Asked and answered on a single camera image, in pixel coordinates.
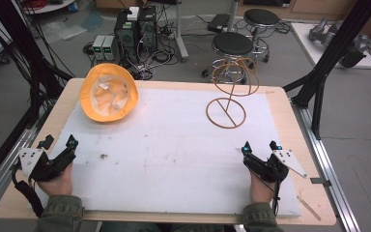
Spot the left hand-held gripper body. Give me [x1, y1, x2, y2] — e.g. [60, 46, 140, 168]
[18, 147, 77, 183]

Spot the person's right hand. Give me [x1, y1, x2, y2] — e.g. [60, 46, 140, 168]
[249, 170, 275, 204]

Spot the black round stool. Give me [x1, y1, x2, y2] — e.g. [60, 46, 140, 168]
[201, 31, 259, 85]
[243, 8, 282, 64]

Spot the aluminium rail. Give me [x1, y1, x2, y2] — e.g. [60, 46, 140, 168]
[290, 99, 362, 232]
[0, 125, 44, 212]

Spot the tangle of floor cables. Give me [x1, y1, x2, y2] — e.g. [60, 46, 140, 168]
[82, 18, 183, 81]

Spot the round white table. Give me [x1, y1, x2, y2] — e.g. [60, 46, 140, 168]
[21, 0, 77, 15]

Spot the clear plastic sheet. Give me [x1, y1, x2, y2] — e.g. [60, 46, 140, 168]
[40, 13, 105, 43]

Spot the thin black cable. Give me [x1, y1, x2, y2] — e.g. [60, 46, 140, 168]
[249, 168, 282, 218]

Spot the flat black device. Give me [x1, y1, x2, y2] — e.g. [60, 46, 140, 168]
[207, 13, 232, 34]

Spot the small white box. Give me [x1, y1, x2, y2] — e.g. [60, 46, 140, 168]
[127, 6, 140, 22]

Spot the white platform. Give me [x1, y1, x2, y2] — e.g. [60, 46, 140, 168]
[290, 21, 371, 71]

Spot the thin wire hat stand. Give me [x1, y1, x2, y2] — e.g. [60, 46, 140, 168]
[205, 57, 261, 130]

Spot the thick black sleeved cable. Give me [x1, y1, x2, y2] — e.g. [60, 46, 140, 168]
[12, 162, 44, 218]

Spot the orange bucket hat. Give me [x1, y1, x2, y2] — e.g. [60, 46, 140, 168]
[78, 62, 140, 124]

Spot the thin wooden stick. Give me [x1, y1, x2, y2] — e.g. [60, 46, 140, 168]
[297, 195, 322, 222]

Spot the small grey metal bracket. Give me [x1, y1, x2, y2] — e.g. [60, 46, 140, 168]
[310, 177, 332, 189]

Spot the grey metal post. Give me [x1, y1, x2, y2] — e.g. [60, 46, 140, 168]
[173, 0, 190, 63]

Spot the person's left hand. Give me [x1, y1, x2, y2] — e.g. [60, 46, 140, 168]
[37, 162, 75, 197]

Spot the black computer tower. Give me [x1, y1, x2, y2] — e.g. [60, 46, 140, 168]
[113, 9, 140, 65]
[137, 5, 159, 54]

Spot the grey power supply unit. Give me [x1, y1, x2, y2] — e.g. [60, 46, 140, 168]
[91, 35, 106, 61]
[102, 35, 118, 61]

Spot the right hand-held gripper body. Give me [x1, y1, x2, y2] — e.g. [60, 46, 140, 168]
[243, 149, 308, 184]

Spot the white foam mat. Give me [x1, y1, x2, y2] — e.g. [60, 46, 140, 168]
[28, 87, 302, 218]

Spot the black frame stand with cables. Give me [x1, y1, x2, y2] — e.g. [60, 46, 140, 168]
[0, 0, 75, 130]

